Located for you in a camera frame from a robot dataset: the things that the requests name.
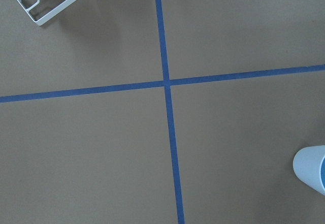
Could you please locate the light blue plastic cup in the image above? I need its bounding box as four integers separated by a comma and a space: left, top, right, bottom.
292, 145, 324, 195

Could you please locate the white wire cup rack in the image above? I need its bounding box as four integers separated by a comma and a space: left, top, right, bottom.
14, 0, 105, 27

